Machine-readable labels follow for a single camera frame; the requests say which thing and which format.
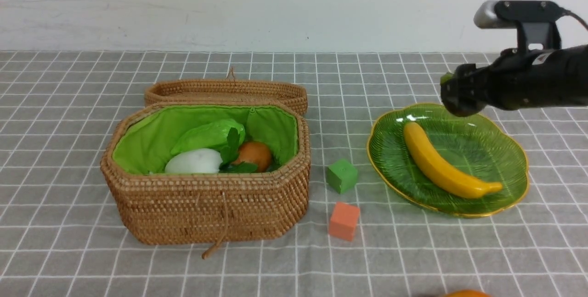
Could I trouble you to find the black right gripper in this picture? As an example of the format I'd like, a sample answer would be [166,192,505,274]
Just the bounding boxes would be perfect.
[453,46,588,111]

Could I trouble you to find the yellow banana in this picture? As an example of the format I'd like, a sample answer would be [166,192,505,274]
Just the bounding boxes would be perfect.
[403,122,503,199]

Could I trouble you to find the orange carrot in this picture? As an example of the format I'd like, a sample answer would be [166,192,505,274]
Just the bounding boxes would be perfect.
[442,289,491,297]

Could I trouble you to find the brown potato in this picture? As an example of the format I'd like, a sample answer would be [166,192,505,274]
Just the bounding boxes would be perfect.
[232,141,273,173]

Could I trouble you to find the light green cucumber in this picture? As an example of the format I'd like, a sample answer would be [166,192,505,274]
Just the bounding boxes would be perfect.
[170,119,246,156]

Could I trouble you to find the white radish with green leaves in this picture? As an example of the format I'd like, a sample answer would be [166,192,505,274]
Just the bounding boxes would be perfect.
[164,129,257,175]

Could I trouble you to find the dark purple round fruit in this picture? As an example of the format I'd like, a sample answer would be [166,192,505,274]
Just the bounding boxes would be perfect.
[440,73,486,118]

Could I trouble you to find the green glass leaf plate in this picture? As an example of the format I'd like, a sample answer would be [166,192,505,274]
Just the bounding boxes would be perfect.
[366,103,530,217]

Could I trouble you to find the green foam cube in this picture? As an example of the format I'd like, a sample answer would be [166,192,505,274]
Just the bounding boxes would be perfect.
[326,159,358,194]

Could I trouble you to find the woven wicker basket lid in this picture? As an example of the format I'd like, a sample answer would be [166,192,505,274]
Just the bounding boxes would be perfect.
[144,68,308,115]

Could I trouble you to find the grey checked tablecloth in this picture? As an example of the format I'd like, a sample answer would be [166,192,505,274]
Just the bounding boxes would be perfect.
[0,51,588,297]

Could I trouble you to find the orange foam cube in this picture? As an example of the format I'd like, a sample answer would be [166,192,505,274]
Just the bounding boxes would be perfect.
[328,201,361,242]

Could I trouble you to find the woven wicker basket green lining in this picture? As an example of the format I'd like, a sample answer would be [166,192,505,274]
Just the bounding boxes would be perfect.
[100,101,311,261]

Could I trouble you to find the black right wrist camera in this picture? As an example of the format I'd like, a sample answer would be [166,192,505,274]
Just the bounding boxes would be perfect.
[473,0,565,53]

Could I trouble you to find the black right camera cable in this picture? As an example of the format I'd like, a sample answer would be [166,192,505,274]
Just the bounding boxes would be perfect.
[564,9,588,31]

